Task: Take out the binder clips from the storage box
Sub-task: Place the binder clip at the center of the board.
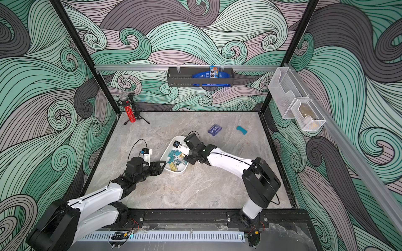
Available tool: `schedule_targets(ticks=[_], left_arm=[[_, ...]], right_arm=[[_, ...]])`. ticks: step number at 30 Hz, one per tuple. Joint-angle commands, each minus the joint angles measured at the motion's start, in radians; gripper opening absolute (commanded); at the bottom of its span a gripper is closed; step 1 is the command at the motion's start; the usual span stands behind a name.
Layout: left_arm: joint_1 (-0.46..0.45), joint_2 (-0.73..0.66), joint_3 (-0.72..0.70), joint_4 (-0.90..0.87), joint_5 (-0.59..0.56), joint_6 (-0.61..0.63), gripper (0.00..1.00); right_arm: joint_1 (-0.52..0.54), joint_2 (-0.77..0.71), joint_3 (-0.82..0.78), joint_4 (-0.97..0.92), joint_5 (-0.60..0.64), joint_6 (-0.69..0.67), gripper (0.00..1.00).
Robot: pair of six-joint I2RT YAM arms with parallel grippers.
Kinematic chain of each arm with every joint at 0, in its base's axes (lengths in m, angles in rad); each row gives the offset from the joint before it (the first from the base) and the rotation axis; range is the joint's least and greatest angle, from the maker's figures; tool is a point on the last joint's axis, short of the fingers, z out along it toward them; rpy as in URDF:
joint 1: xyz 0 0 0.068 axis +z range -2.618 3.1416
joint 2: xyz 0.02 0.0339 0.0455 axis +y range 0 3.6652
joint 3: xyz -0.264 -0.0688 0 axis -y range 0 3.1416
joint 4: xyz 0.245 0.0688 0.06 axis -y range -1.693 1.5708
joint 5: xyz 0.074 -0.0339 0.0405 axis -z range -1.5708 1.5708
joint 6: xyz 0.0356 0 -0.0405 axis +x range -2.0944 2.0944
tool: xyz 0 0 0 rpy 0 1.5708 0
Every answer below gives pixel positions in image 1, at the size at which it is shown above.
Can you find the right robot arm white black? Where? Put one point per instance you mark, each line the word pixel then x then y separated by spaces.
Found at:
pixel 260 181

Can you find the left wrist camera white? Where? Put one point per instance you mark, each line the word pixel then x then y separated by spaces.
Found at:
pixel 146 153

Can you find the white slotted cable duct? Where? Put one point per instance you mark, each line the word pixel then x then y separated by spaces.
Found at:
pixel 168 236

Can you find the black vertical frame post left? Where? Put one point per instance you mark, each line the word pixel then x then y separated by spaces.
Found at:
pixel 62 14

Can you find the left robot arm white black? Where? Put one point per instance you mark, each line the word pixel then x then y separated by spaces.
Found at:
pixel 66 222

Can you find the black vertical frame post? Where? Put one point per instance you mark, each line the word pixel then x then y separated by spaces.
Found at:
pixel 297 15
pixel 62 14

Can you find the aluminium rail wall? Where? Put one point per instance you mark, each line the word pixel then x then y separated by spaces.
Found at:
pixel 391 207
pixel 161 67

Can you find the black microphone tripod stand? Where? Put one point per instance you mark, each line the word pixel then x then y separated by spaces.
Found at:
pixel 127 102

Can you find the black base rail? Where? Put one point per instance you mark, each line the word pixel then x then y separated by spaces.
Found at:
pixel 232 218

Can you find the white plastic storage box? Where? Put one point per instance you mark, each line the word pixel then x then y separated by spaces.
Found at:
pixel 174 158

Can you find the clear plastic wall bin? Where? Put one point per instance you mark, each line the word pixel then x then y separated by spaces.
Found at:
pixel 292 100

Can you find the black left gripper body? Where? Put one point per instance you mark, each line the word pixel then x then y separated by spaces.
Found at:
pixel 152 170

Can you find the black vertical frame post right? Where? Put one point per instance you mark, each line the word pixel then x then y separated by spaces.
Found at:
pixel 297 15

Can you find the teal tape dispenser piece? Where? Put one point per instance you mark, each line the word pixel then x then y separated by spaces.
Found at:
pixel 242 130

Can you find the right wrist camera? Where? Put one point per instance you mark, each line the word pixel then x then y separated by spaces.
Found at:
pixel 176 144

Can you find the aluminium rail back wall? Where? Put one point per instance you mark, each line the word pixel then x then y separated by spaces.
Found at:
pixel 161 67

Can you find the black wall basket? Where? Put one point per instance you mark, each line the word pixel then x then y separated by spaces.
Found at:
pixel 183 77

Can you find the blue playing card box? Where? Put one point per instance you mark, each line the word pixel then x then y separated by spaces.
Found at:
pixel 214 130

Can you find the aluminium rail right wall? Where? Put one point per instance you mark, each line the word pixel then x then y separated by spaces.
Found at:
pixel 391 207

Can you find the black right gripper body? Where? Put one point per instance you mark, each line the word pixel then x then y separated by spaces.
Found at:
pixel 191 153

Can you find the blue package in basket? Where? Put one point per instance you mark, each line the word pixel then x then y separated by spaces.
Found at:
pixel 213 72

